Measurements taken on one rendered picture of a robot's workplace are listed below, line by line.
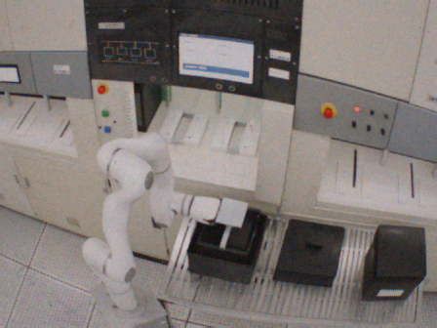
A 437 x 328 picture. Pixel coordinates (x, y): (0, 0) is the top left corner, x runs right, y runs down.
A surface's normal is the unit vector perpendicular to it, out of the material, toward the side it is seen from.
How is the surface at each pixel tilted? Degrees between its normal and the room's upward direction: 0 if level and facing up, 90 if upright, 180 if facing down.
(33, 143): 0
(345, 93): 90
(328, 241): 0
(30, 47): 90
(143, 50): 90
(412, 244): 0
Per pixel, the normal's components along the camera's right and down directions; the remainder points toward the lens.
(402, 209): 0.01, -0.68
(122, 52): -0.23, 0.71
